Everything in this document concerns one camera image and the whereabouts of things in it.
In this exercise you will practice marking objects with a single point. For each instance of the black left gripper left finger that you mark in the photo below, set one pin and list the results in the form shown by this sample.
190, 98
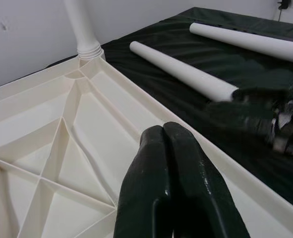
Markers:
143, 186

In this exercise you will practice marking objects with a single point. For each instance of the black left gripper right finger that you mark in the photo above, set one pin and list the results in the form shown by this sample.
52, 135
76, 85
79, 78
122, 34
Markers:
198, 193

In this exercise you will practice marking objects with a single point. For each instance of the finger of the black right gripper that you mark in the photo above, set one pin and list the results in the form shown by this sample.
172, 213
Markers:
240, 119
260, 94

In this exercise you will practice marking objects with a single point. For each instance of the white tapered plastic table leg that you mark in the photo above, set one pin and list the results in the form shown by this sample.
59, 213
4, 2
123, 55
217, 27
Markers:
181, 72
83, 24
248, 42

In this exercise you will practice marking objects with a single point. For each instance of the black power adapter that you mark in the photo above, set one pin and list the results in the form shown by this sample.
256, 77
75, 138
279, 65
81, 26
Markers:
285, 3

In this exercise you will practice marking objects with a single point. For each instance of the black table cloth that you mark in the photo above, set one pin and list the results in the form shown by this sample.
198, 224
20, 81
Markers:
210, 62

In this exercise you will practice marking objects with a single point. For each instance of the white plastic children table top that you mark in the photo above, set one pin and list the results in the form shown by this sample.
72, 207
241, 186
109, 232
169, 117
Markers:
37, 129

